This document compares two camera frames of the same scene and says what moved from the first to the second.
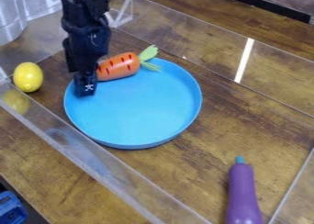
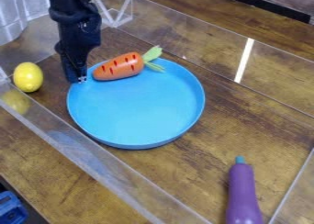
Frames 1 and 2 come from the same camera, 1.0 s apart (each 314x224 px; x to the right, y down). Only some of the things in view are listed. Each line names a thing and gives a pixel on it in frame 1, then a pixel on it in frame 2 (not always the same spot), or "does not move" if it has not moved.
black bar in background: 269,6 does not move
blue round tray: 142,110 does not move
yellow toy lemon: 28,76 does not move
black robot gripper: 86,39 → 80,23
